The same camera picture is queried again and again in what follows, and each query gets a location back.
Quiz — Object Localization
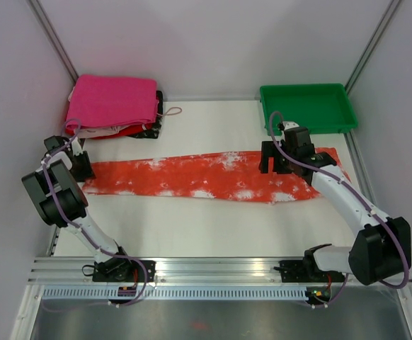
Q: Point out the green plastic bin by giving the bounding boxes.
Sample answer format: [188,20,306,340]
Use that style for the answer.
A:
[260,83,357,134]

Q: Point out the black patterned folded garment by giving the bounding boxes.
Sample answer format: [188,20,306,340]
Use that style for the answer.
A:
[132,91,164,140]

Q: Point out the orange white tie-dye trousers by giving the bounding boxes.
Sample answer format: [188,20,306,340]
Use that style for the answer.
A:
[82,151,320,204]

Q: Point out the red folded garment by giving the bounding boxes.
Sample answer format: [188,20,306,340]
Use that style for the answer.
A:
[66,122,157,139]

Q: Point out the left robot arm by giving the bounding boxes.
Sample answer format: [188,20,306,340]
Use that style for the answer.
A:
[21,135,134,281]

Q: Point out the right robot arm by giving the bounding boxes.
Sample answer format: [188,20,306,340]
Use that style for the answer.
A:
[258,127,411,289]

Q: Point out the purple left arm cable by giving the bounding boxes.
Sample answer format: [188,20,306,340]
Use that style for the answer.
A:
[42,118,149,305]

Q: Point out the light pink folded garment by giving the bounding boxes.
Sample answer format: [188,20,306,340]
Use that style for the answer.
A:
[74,126,123,139]

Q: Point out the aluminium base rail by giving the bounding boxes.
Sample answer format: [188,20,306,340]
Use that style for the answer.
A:
[27,256,412,284]

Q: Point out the white slotted cable duct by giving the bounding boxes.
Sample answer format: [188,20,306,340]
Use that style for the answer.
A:
[42,285,307,301]

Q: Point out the pink drawstring cord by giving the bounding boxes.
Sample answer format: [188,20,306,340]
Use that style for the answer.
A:
[156,106,183,118]

